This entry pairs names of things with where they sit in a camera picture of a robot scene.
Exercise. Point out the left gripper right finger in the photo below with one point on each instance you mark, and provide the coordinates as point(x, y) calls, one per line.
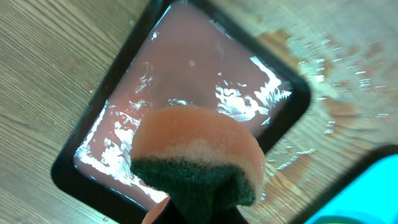
point(229, 216)

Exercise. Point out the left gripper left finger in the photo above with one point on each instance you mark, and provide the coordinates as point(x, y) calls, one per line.
point(169, 214)

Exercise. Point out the teal plastic tray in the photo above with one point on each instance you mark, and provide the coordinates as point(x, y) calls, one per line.
point(370, 198)

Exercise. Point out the black tray with red liquid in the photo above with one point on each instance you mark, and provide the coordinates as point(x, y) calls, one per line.
point(181, 53)

